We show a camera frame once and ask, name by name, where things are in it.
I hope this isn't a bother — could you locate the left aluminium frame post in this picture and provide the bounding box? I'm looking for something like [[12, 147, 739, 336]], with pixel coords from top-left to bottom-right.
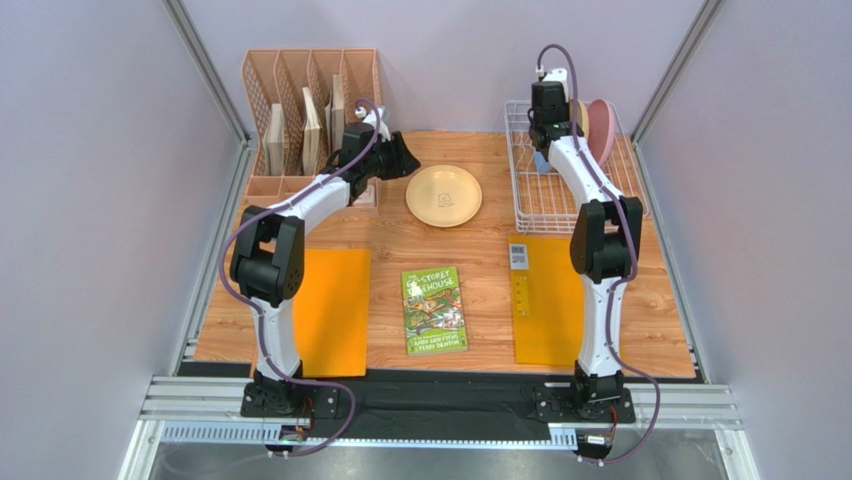
[[162, 0, 251, 146]]

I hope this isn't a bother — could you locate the black base mat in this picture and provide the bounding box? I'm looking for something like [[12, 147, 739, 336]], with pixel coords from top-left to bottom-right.
[[259, 369, 636, 441]]

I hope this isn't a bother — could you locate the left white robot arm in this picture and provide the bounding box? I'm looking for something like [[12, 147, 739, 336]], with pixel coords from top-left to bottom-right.
[[222, 122, 421, 418]]

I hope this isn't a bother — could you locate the white wire dish rack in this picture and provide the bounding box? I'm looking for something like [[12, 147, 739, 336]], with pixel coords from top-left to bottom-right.
[[504, 100, 650, 234]]

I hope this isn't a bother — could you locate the left orange folder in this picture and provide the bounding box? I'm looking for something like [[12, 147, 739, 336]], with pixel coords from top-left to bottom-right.
[[266, 249, 371, 378]]

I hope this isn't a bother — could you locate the green children's book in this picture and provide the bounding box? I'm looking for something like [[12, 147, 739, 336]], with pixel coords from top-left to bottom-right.
[[401, 266, 469, 356]]

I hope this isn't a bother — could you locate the middle beige book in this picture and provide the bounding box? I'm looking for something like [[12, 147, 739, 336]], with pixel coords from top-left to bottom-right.
[[302, 87, 322, 176]]

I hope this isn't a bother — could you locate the pink plate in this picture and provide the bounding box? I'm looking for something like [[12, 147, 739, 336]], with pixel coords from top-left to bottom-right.
[[587, 99, 616, 168]]

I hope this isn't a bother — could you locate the left beige book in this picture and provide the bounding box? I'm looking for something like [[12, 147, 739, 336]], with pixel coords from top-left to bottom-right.
[[263, 103, 286, 176]]

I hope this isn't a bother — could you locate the right aluminium frame post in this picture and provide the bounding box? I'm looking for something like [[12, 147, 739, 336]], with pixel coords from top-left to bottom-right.
[[631, 0, 726, 146]]

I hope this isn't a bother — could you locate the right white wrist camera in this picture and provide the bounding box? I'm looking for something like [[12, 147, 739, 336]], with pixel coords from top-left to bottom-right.
[[536, 67, 571, 100]]

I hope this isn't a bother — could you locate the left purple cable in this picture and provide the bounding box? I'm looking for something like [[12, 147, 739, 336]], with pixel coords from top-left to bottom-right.
[[218, 97, 358, 461]]

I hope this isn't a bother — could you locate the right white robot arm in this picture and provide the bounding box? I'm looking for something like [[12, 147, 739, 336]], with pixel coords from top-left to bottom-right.
[[527, 80, 643, 420]]

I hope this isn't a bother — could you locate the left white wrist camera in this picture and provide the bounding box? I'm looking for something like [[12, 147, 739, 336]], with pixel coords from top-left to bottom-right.
[[355, 106, 392, 142]]

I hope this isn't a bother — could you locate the pink desk file organizer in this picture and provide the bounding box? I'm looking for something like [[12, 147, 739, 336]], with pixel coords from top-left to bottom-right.
[[242, 48, 383, 207]]

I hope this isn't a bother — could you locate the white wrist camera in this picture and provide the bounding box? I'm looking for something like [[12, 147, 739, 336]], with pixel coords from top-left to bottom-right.
[[536, 67, 571, 100], [355, 106, 392, 142]]

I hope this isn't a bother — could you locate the orange folder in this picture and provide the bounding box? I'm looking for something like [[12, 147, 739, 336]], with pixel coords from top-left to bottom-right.
[[266, 249, 371, 378], [509, 235, 621, 376]]

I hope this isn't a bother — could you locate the aluminium front rail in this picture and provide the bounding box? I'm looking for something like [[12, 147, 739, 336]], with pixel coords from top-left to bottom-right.
[[120, 369, 759, 479]]

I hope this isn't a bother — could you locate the cream yellow plate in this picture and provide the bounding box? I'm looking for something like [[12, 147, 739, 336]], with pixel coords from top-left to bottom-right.
[[405, 165, 483, 228]]

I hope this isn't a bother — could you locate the tan yellow plate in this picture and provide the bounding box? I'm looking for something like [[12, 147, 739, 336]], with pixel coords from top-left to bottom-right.
[[568, 99, 589, 138]]

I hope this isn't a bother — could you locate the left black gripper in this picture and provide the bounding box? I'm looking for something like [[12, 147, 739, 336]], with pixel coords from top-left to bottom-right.
[[364, 131, 423, 181]]

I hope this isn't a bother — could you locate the blue plate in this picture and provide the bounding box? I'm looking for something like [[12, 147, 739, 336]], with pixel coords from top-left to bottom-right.
[[533, 150, 552, 174]]

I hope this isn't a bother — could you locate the aluminium frame post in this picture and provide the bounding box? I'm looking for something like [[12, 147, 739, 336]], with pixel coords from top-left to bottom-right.
[[631, 0, 726, 146], [162, 0, 251, 146]]

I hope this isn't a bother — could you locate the right orange folder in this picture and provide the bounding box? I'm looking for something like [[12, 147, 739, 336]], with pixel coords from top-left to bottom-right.
[[509, 235, 621, 376]]

